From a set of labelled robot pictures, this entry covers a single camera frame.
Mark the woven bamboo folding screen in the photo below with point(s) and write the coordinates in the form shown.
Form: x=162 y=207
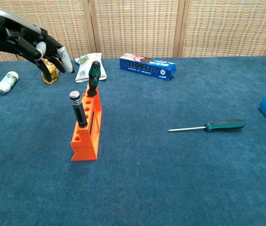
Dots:
x=137 y=26

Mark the gold snack package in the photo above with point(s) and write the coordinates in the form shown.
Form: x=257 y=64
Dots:
x=55 y=76

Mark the black silver precision screwdriver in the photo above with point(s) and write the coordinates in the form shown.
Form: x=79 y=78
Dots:
x=79 y=113

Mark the white green small bottle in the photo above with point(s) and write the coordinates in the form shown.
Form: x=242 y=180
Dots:
x=8 y=82

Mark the small green black screwdriver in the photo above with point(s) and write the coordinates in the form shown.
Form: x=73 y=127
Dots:
x=93 y=77

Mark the large green black screwdriver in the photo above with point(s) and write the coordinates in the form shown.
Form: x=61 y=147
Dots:
x=224 y=124

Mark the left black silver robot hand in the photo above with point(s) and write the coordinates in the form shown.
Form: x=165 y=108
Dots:
x=10 y=33

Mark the orange screwdriver rack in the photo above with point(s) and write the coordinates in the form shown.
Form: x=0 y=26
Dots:
x=85 y=146

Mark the blue felt table cover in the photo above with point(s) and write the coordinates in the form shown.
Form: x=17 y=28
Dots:
x=147 y=176

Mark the white snack bag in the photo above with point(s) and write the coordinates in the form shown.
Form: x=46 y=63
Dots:
x=83 y=70

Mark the long blue cookie box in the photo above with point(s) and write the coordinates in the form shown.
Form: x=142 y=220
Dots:
x=147 y=67

